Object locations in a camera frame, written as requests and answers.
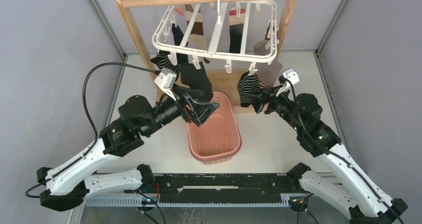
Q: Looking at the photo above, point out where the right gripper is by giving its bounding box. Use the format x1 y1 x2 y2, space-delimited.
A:
247 84 304 132

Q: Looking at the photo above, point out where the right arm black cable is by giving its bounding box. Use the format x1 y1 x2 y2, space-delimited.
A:
283 77 406 224

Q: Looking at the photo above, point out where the navy dark sock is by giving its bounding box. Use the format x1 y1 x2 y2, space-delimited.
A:
172 24 189 65

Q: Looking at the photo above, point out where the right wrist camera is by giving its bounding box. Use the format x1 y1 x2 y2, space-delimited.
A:
276 68 300 96

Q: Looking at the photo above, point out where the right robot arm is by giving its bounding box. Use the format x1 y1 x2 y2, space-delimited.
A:
248 88 408 224

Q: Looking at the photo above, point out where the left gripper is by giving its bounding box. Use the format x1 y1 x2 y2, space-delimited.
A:
141 83 219 137

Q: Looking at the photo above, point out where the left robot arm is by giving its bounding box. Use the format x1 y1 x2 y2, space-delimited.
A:
37 86 219 212

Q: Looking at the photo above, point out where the black white striped sock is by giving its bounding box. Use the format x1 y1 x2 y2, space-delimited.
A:
237 72 261 108

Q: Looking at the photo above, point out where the brown beige striped sock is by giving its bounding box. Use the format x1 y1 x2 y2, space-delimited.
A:
185 4 208 50

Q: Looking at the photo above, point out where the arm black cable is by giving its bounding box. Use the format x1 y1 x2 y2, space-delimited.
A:
283 77 406 224
25 62 159 199

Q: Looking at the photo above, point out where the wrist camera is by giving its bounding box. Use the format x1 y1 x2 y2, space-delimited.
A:
276 68 300 96
154 68 177 101

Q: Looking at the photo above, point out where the white plastic clip hanger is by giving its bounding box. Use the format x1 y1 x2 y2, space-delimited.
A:
152 0 279 74

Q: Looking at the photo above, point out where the plain black sock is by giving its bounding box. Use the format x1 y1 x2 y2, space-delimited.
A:
179 62 213 102

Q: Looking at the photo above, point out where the black mounting rail base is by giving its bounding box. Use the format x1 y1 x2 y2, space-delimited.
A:
85 173 307 207

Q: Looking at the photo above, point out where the black red cuff sock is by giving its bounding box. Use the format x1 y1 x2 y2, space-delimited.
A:
229 7 246 54

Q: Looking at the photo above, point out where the wooden hanging rack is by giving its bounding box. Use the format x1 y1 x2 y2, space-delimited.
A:
115 0 296 113

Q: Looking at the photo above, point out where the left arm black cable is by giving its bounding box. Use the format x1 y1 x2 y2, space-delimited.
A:
25 62 159 199

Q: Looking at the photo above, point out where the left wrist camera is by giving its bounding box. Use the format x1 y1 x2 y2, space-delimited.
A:
154 68 177 101

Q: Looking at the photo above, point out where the pink plastic basket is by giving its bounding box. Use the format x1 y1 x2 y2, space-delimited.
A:
187 91 242 165

